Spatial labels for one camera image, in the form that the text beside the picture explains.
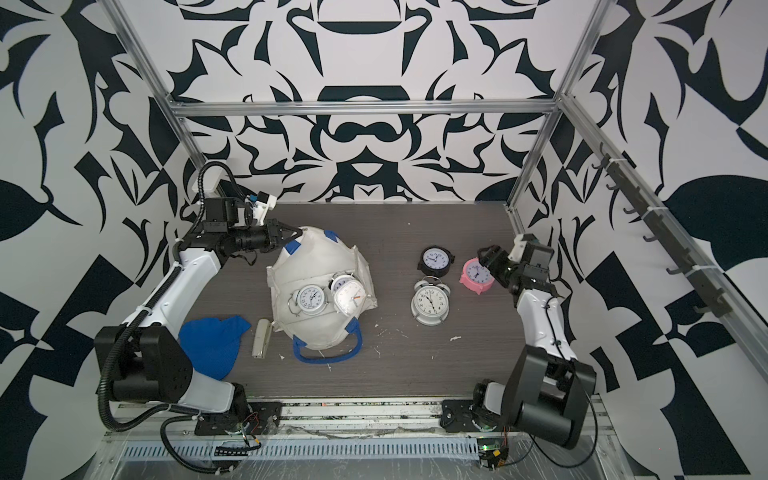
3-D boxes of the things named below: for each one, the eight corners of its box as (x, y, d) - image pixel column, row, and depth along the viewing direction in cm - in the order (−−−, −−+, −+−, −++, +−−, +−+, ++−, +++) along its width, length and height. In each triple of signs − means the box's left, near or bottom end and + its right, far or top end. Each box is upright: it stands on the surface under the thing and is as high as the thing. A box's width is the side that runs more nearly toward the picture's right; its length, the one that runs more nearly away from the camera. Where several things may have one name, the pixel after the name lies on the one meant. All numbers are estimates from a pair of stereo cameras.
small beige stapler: (252, 358, 84) (249, 354, 82) (262, 322, 90) (259, 318, 88) (264, 358, 84) (260, 354, 82) (272, 322, 91) (270, 318, 88)
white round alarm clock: (412, 326, 90) (413, 321, 87) (409, 282, 100) (410, 276, 97) (452, 326, 90) (454, 321, 87) (446, 282, 100) (448, 276, 97)
